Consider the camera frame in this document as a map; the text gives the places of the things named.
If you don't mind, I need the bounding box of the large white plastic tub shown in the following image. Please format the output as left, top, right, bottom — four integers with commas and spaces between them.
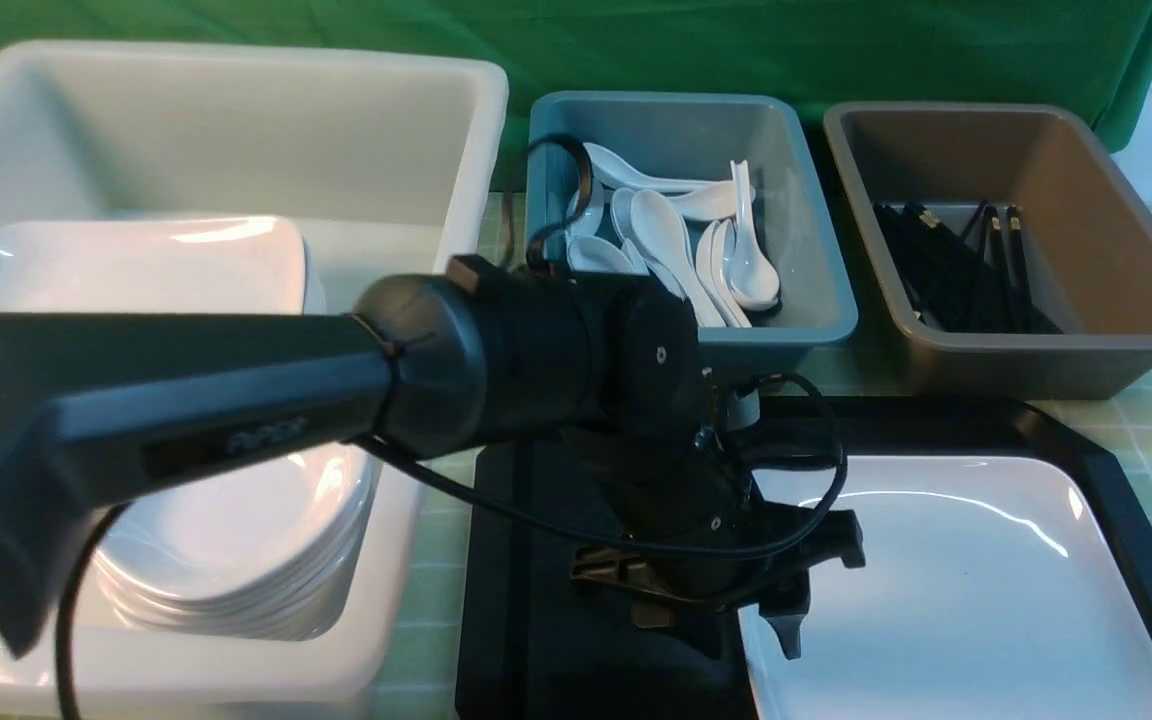
0, 41, 509, 719

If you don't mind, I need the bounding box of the pile of black chopsticks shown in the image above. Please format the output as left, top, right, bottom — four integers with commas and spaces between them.
873, 200, 1062, 334

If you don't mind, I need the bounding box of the black chopstick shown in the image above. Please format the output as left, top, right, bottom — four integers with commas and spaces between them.
982, 205, 1011, 333
1006, 205, 1030, 334

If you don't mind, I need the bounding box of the stack of white bowls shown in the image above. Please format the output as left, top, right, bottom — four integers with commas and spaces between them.
91, 445, 380, 641

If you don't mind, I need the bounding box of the teal plastic bin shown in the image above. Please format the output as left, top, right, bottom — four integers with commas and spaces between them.
529, 91, 858, 379

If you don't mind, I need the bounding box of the black serving tray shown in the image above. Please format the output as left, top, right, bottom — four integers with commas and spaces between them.
454, 397, 1152, 719

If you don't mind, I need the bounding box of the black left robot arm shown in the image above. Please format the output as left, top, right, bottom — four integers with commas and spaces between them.
0, 255, 867, 719

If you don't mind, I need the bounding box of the white ceramic spoon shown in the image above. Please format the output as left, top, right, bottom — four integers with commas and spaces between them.
727, 161, 781, 313

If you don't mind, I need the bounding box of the stack of white square plates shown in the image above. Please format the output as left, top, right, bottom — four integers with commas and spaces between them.
0, 215, 326, 314

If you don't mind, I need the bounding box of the large white square plate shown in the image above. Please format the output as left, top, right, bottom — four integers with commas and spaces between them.
740, 456, 1152, 719

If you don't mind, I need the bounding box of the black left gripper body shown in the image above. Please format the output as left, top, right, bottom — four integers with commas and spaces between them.
570, 420, 867, 612

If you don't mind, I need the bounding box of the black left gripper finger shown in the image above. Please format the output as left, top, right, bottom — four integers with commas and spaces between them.
758, 575, 812, 661
631, 600, 723, 660

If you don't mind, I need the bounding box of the green backdrop cloth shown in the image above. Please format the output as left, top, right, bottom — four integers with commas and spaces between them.
0, 1, 1152, 190

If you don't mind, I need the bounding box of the pile of white spoons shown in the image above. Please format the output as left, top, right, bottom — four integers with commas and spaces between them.
559, 142, 755, 328

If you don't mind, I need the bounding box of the brown plastic bin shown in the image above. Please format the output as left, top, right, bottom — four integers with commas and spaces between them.
823, 101, 1152, 400

